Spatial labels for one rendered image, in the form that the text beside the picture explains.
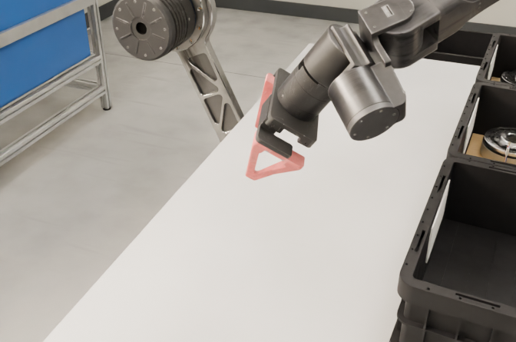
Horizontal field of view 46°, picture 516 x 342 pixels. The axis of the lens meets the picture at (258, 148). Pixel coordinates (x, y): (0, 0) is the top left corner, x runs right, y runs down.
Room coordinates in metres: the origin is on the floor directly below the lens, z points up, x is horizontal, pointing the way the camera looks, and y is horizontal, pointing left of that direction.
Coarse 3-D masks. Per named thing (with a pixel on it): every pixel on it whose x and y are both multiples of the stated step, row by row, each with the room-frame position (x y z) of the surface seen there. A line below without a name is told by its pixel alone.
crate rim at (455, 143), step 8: (472, 88) 1.00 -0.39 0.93; (480, 88) 1.00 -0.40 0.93; (488, 88) 1.01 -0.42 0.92; (496, 88) 1.01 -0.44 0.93; (504, 88) 1.00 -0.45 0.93; (512, 88) 1.00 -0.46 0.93; (472, 96) 0.97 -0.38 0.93; (472, 104) 0.94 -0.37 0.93; (464, 112) 0.90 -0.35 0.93; (464, 120) 0.88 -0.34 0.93; (456, 128) 0.85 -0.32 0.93; (464, 128) 0.85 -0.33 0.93; (456, 136) 0.82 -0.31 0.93; (456, 144) 0.79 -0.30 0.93; (448, 152) 0.77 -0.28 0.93; (456, 152) 0.77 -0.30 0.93; (472, 160) 0.75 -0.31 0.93; (480, 160) 0.75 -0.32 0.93; (488, 160) 0.75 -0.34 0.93; (512, 168) 0.73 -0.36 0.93
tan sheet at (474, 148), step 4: (472, 136) 1.00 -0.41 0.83; (476, 136) 1.00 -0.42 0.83; (480, 136) 1.00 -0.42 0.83; (472, 140) 0.99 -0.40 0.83; (476, 140) 0.99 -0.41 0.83; (480, 140) 0.99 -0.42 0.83; (472, 144) 0.97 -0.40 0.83; (476, 144) 0.97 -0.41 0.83; (480, 144) 0.97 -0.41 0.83; (468, 148) 0.96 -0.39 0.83; (472, 148) 0.96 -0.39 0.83; (476, 148) 0.96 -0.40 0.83; (480, 148) 0.96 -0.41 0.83; (468, 152) 0.94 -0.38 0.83; (472, 152) 0.94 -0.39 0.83; (476, 152) 0.94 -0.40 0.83; (480, 152) 0.94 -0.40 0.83; (480, 156) 0.93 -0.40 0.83
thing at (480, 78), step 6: (492, 36) 1.28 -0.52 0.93; (498, 36) 1.28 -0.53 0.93; (504, 36) 1.28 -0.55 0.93; (510, 36) 1.28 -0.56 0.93; (492, 42) 1.24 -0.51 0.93; (492, 48) 1.20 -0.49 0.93; (486, 54) 1.17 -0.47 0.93; (492, 54) 1.17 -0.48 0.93; (486, 60) 1.14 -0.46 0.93; (486, 66) 1.10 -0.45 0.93; (480, 72) 1.07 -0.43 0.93; (486, 72) 1.08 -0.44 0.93; (480, 78) 1.04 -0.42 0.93; (498, 84) 1.02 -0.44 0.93; (504, 84) 1.02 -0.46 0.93; (510, 84) 1.02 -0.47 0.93
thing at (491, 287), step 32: (448, 192) 0.74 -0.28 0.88; (480, 192) 0.73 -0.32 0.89; (512, 192) 0.71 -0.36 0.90; (448, 224) 0.73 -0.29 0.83; (480, 224) 0.72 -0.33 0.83; (512, 224) 0.70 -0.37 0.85; (448, 256) 0.65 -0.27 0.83; (480, 256) 0.66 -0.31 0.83; (512, 256) 0.66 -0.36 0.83; (480, 288) 0.59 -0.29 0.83; (512, 288) 0.59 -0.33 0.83; (416, 320) 0.49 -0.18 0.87; (448, 320) 0.48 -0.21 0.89
